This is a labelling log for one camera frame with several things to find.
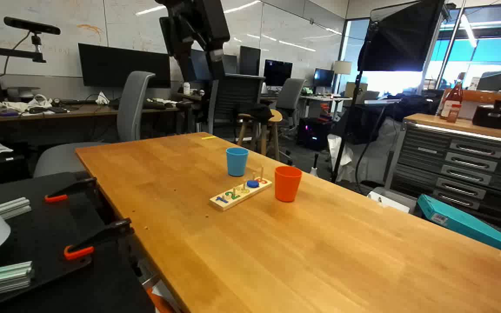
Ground wooden stool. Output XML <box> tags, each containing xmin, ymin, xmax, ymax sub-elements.
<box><xmin>237</xmin><ymin>108</ymin><xmax>284</xmax><ymax>162</ymax></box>

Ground whiteboard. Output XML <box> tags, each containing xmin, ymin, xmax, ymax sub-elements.
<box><xmin>0</xmin><ymin>0</ymin><xmax>347</xmax><ymax>79</ymax></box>

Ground grey drawer cabinet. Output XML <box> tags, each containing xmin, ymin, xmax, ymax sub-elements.
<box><xmin>384</xmin><ymin>113</ymin><xmax>501</xmax><ymax>237</ymax></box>

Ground large black monitor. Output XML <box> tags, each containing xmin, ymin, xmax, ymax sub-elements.
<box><xmin>78</xmin><ymin>43</ymin><xmax>172</xmax><ymax>89</ymax></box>

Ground orange cup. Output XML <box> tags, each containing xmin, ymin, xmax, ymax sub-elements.
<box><xmin>274</xmin><ymin>166</ymin><xmax>303</xmax><ymax>203</ymax></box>

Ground table lamp with white shade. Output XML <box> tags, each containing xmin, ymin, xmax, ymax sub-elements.
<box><xmin>333</xmin><ymin>60</ymin><xmax>353</xmax><ymax>95</ymax></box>

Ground row of monitors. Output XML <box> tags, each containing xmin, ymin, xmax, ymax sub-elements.
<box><xmin>190</xmin><ymin>45</ymin><xmax>294</xmax><ymax>87</ymax></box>

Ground wooden number peg board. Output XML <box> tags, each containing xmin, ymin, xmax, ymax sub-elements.
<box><xmin>209</xmin><ymin>166</ymin><xmax>273</xmax><ymax>212</ymax></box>

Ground black computer tower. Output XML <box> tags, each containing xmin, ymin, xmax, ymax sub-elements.
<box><xmin>297</xmin><ymin>117</ymin><xmax>333</xmax><ymax>151</ymax></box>

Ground black softbox light on stand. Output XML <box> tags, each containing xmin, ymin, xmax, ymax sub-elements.
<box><xmin>330</xmin><ymin>0</ymin><xmax>448</xmax><ymax>184</ymax></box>

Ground grey office chair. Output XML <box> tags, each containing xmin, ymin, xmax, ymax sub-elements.
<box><xmin>33</xmin><ymin>71</ymin><xmax>156</xmax><ymax>178</ymax></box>

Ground black clamp with orange handle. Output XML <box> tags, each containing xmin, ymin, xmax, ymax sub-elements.
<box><xmin>63</xmin><ymin>218</ymin><xmax>134</xmax><ymax>261</ymax></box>
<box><xmin>44</xmin><ymin>176</ymin><xmax>98</xmax><ymax>203</ymax></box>

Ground blue cup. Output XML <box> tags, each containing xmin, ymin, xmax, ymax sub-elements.
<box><xmin>226</xmin><ymin>147</ymin><xmax>249</xmax><ymax>177</ymax></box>

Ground grey swivel chair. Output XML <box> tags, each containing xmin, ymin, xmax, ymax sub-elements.
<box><xmin>275</xmin><ymin>78</ymin><xmax>306</xmax><ymax>136</ymax></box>

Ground small monitor with blue screen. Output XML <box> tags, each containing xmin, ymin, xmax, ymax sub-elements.
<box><xmin>313</xmin><ymin>68</ymin><xmax>335</xmax><ymax>89</ymax></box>

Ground camera on mount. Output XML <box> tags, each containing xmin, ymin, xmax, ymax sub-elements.
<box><xmin>0</xmin><ymin>17</ymin><xmax>61</xmax><ymax>101</ymax></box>

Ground short aluminium extrusion bars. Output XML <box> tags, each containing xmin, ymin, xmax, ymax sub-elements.
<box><xmin>0</xmin><ymin>197</ymin><xmax>32</xmax><ymax>219</ymax></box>

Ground red sauce bottle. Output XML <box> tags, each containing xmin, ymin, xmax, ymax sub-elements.
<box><xmin>439</xmin><ymin>80</ymin><xmax>464</xmax><ymax>123</ymax></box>

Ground white box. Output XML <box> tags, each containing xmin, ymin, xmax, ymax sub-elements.
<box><xmin>367</xmin><ymin>187</ymin><xmax>411</xmax><ymax>214</ymax></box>

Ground black mesh office chair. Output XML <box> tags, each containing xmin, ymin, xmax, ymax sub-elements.
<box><xmin>206</xmin><ymin>73</ymin><xmax>266</xmax><ymax>140</ymax></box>

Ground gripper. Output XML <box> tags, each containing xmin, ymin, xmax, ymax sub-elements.
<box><xmin>155</xmin><ymin>0</ymin><xmax>231</xmax><ymax>82</ymax></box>

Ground wooden desk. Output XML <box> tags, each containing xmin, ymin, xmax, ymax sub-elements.
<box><xmin>0</xmin><ymin>103</ymin><xmax>182</xmax><ymax>144</ymax></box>

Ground teal cardboard box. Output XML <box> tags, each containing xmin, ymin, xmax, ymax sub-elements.
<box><xmin>415</xmin><ymin>194</ymin><xmax>501</xmax><ymax>260</ymax></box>

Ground long aluminium extrusion bars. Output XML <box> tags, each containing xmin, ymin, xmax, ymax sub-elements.
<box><xmin>0</xmin><ymin>261</ymin><xmax>34</xmax><ymax>299</ymax></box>

